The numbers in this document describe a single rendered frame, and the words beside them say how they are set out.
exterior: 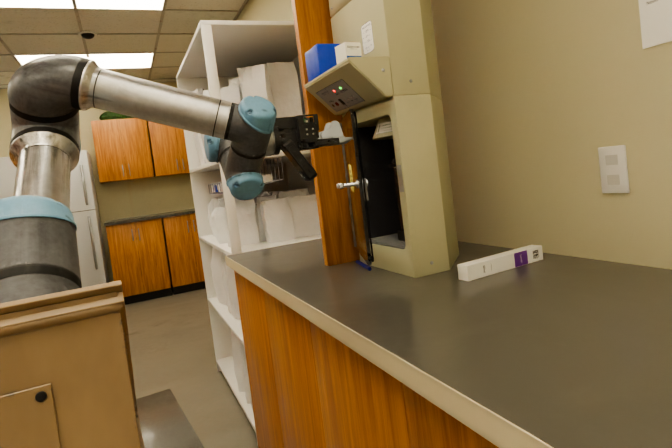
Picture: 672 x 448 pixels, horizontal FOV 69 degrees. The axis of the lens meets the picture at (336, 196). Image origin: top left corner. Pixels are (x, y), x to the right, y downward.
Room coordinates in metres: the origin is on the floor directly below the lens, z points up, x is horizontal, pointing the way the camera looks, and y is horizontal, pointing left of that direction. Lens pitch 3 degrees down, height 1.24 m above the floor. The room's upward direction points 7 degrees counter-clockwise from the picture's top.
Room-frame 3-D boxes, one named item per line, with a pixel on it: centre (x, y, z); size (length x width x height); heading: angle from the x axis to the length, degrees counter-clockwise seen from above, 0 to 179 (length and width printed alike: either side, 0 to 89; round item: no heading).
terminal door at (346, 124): (1.37, -0.06, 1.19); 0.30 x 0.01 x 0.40; 4
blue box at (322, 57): (1.45, -0.02, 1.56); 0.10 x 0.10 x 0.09; 23
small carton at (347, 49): (1.32, -0.08, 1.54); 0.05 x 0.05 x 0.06; 31
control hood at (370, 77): (1.36, -0.06, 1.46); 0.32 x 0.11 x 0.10; 23
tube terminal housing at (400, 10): (1.43, -0.23, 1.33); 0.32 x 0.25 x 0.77; 23
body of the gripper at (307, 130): (1.19, 0.08, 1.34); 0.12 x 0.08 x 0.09; 114
